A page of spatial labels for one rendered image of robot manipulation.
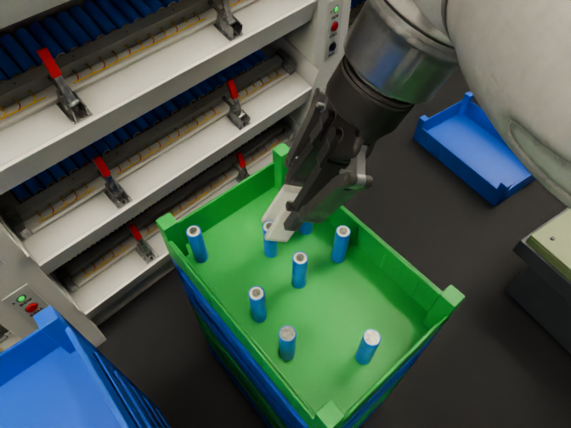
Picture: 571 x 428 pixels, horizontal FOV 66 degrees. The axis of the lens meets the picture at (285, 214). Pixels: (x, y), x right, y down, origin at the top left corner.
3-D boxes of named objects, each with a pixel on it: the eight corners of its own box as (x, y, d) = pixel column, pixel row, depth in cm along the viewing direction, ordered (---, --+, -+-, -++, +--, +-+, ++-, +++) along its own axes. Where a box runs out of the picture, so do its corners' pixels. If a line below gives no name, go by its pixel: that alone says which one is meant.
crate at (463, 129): (544, 173, 120) (559, 153, 113) (494, 207, 113) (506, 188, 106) (460, 111, 134) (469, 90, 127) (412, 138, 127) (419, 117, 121)
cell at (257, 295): (269, 316, 53) (268, 293, 48) (257, 325, 53) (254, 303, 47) (260, 306, 54) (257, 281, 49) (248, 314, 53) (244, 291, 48)
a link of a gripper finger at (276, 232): (311, 202, 50) (313, 207, 49) (285, 238, 54) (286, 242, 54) (287, 199, 48) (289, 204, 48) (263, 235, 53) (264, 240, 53)
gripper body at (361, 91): (435, 115, 37) (374, 186, 43) (401, 56, 42) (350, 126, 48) (362, 96, 34) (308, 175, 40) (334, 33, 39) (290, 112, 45)
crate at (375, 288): (444, 323, 53) (466, 295, 47) (323, 446, 46) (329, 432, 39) (284, 178, 66) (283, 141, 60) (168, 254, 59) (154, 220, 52)
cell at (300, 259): (308, 283, 56) (311, 257, 51) (298, 291, 55) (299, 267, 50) (299, 273, 57) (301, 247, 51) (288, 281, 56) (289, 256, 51)
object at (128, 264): (304, 160, 111) (319, 128, 99) (89, 319, 86) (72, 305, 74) (251, 105, 115) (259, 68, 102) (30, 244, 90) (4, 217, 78)
